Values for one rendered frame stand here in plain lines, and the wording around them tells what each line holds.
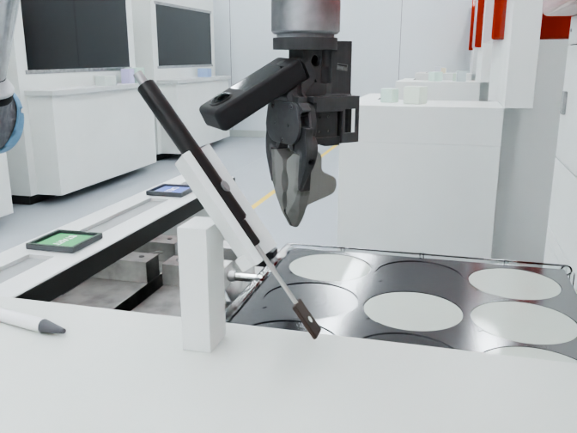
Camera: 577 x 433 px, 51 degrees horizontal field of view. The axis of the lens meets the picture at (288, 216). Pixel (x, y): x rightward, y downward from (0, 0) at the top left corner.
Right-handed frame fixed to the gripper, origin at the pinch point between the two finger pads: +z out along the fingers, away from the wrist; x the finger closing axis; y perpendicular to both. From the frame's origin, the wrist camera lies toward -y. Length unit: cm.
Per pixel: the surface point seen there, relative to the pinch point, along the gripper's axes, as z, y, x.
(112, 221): 1.7, -16.6, 14.5
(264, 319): 7.3, -8.5, -9.5
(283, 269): 7.3, 0.6, 2.1
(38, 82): 2, 45, 464
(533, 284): 7.3, 22.7, -16.9
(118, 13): -58, 137, 554
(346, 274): 7.3, 6.2, -3.2
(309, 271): 7.3, 2.9, -0.2
